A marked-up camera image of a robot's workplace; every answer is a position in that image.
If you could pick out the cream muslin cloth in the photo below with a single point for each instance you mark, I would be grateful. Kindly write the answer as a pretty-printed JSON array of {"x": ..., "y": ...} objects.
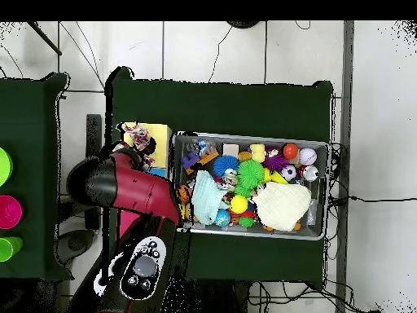
[{"x": 281, "y": 205}]

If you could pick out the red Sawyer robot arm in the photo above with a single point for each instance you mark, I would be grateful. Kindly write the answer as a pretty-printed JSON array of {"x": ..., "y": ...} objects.
[{"x": 136, "y": 189}]

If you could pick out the wooden three-hole box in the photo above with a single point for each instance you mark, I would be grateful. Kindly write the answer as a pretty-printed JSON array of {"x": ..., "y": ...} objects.
[{"x": 163, "y": 140}]

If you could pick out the silver mesh bin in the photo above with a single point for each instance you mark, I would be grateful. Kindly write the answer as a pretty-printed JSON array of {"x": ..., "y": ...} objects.
[{"x": 317, "y": 228}]

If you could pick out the blue spiky rubber ball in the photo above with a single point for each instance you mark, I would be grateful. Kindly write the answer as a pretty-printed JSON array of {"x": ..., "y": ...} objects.
[{"x": 226, "y": 164}]

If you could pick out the light blue fluffy cloth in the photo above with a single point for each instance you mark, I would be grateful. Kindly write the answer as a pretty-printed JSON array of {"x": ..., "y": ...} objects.
[{"x": 207, "y": 195}]

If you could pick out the green spiky rubber ball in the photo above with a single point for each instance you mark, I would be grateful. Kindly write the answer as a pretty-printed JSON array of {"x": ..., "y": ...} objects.
[{"x": 250, "y": 174}]

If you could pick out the yellow smooth ball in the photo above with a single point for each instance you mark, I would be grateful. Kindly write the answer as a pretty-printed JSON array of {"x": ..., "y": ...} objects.
[{"x": 238, "y": 203}]

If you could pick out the yellow plush duck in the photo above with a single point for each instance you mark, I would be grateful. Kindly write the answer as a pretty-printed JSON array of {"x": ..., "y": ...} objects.
[{"x": 258, "y": 151}]

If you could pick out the dark green table cloth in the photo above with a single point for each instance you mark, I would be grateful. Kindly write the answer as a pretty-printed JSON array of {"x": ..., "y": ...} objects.
[
  {"x": 211, "y": 107},
  {"x": 29, "y": 114}
]

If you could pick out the purple spiky monster toy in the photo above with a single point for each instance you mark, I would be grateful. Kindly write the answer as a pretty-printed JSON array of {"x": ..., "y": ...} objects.
[{"x": 275, "y": 161}]

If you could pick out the orange smooth ball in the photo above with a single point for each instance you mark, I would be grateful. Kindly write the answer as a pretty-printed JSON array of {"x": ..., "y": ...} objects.
[{"x": 290, "y": 151}]

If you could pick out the white baseball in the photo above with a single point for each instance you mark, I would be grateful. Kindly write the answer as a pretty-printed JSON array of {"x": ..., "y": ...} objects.
[{"x": 308, "y": 156}]

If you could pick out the black upright panel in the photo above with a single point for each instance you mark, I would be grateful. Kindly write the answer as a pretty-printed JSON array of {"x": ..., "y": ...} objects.
[{"x": 93, "y": 127}]

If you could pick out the grey stand base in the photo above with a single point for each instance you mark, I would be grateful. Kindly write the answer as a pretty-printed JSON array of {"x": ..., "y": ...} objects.
[{"x": 76, "y": 243}]

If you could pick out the black round fixture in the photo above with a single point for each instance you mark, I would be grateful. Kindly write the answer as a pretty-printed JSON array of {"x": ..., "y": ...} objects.
[{"x": 242, "y": 24}]

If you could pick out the pink plastic cup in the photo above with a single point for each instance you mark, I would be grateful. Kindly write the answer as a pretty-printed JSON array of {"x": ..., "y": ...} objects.
[{"x": 9, "y": 212}]

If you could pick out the lime green plastic cup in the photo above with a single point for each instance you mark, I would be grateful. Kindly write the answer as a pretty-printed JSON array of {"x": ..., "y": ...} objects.
[
  {"x": 5, "y": 167},
  {"x": 8, "y": 249}
]

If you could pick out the black diagonal rod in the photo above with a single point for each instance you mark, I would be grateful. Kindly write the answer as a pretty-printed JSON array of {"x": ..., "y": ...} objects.
[{"x": 44, "y": 37}]

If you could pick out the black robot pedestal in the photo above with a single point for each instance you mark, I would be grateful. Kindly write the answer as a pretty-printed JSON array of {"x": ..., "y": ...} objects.
[{"x": 221, "y": 300}]

